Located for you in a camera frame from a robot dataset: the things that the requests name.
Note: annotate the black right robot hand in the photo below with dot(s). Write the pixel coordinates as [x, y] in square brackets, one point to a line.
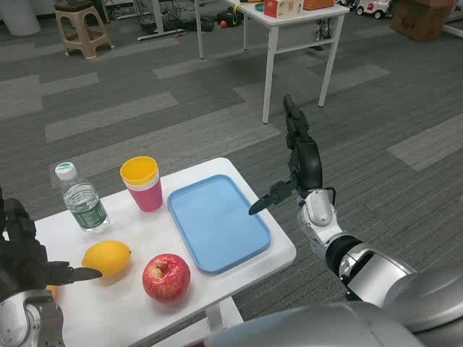
[309, 166]

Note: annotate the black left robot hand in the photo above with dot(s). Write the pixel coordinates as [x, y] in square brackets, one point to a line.
[21, 249]

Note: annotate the yellow lemon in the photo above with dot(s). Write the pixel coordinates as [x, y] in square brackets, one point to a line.
[108, 258]

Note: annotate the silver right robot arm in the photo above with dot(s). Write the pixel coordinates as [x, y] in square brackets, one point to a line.
[376, 278]

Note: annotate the orange plastic plate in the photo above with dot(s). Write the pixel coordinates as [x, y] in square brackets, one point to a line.
[54, 291]

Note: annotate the clear water bottle green label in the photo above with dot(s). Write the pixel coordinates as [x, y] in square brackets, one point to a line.
[85, 206]

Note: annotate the blue plastic tray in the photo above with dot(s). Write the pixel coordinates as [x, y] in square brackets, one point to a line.
[217, 224]

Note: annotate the white metal office table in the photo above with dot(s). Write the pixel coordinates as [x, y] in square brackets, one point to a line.
[273, 54]

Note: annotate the pink plastic cup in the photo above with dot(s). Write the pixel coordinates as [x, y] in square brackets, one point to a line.
[148, 199]

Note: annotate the white plastic cup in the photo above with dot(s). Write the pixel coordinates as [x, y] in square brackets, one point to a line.
[144, 187]

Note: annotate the yellow plastic cup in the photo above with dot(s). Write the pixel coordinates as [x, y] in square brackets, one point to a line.
[139, 171]

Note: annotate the red apple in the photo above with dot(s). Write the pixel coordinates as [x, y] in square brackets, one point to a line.
[166, 278]

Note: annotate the red and white carton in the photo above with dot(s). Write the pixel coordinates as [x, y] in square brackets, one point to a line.
[280, 7]

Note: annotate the silver robot chest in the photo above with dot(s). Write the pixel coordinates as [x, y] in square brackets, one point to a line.
[307, 329]

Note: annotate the orange box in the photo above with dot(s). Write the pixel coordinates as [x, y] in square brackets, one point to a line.
[318, 3]

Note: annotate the small orange ball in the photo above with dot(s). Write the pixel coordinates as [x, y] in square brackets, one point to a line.
[224, 24]

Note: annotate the teal round lid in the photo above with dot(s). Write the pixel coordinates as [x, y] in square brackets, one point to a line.
[259, 7]

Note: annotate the white metal desk legs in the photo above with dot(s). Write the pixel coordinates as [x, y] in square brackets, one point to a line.
[199, 36]

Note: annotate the white toy car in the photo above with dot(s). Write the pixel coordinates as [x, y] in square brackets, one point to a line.
[376, 8]

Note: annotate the brown cardboard box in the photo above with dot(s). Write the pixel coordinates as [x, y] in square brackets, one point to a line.
[419, 18]

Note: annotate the white desk with foot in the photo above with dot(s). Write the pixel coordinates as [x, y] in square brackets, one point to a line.
[158, 21]

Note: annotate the beige plastic stool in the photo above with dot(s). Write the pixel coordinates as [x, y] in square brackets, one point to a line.
[85, 25]

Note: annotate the white round bin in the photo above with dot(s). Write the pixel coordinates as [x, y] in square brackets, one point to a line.
[18, 16]

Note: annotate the white table base frame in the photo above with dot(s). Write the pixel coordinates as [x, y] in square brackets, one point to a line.
[217, 314]

